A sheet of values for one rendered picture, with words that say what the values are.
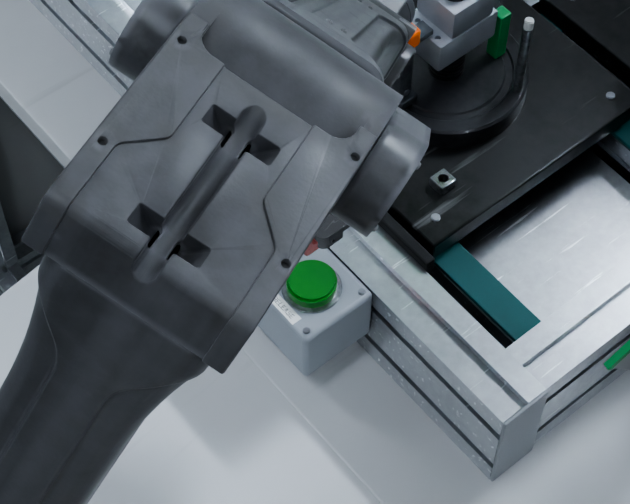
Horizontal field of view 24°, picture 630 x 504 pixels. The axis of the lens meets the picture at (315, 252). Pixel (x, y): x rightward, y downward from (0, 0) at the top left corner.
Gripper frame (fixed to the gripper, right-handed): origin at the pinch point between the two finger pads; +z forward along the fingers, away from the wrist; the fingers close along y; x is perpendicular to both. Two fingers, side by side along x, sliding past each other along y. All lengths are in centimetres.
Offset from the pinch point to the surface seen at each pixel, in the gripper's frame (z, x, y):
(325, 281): 5.4, -0.8, -0.7
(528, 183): 6.1, -20.1, -3.8
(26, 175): 74, -8, 73
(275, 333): 10.3, 3.4, 0.5
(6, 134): 64, -7, 73
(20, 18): 17, -2, 47
